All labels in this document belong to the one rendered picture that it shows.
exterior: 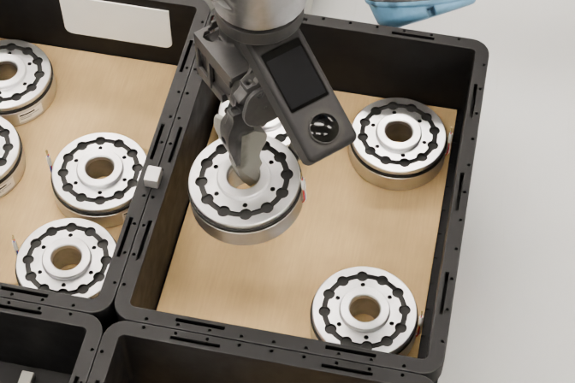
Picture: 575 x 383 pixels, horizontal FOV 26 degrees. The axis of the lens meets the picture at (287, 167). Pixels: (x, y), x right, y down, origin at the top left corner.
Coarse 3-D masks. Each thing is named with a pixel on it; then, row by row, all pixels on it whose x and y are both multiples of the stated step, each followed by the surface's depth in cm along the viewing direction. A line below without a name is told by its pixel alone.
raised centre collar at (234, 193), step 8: (224, 168) 112; (232, 168) 112; (264, 168) 111; (224, 176) 111; (264, 176) 111; (224, 184) 111; (256, 184) 111; (264, 184) 110; (224, 192) 110; (232, 192) 110; (240, 192) 110; (248, 192) 110; (256, 192) 110; (240, 200) 110; (248, 200) 110
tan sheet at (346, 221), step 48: (336, 96) 139; (336, 192) 132; (384, 192) 132; (432, 192) 132; (192, 240) 128; (288, 240) 128; (336, 240) 128; (384, 240) 128; (432, 240) 128; (192, 288) 125; (240, 288) 125; (288, 288) 125
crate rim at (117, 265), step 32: (128, 0) 135; (160, 0) 134; (192, 0) 134; (192, 32) 132; (192, 64) 129; (160, 128) 124; (160, 160) 122; (128, 256) 115; (0, 288) 113; (32, 288) 113
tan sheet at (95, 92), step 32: (64, 64) 142; (96, 64) 142; (128, 64) 142; (160, 64) 142; (64, 96) 139; (96, 96) 139; (128, 96) 139; (160, 96) 139; (32, 128) 137; (64, 128) 137; (96, 128) 137; (128, 128) 137; (32, 160) 134; (32, 192) 132; (0, 224) 129; (32, 224) 129; (0, 256) 127
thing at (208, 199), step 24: (216, 144) 114; (264, 144) 114; (192, 168) 113; (216, 168) 112; (288, 168) 112; (192, 192) 111; (216, 192) 111; (264, 192) 111; (288, 192) 110; (216, 216) 110; (240, 216) 110; (264, 216) 109
